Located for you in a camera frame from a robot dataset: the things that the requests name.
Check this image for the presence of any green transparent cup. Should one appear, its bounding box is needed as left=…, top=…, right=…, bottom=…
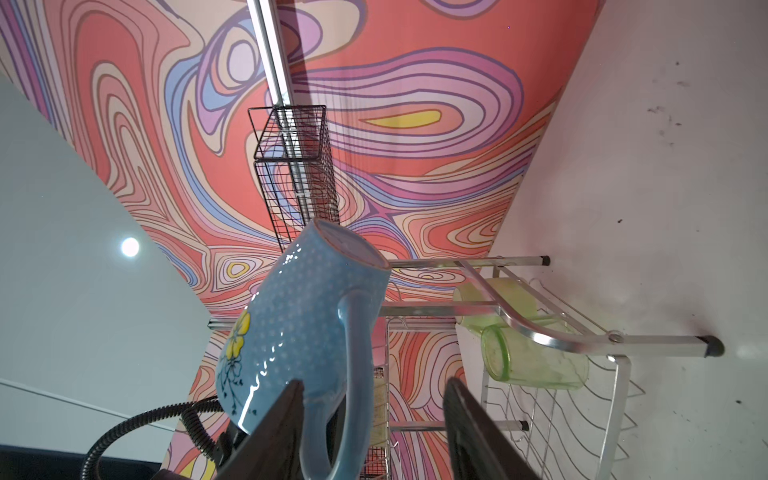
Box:
left=480, top=325, right=590, bottom=390
left=369, top=378, right=389, bottom=448

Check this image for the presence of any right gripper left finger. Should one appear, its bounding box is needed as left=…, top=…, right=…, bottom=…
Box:
left=215, top=380, right=304, bottom=479

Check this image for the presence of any black wire basket back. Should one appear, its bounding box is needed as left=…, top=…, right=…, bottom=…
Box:
left=247, top=105, right=340, bottom=250

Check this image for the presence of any steel two-tier dish rack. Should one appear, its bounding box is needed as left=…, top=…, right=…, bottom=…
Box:
left=216, top=241, right=725, bottom=479

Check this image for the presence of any blue ceramic mug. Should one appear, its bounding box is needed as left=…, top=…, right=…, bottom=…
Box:
left=216, top=219, right=391, bottom=479

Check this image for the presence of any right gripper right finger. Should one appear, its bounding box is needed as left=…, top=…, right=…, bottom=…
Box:
left=443, top=377, right=539, bottom=480

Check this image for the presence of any light green ceramic mug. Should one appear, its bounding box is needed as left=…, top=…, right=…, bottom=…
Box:
left=452, top=277, right=556, bottom=337

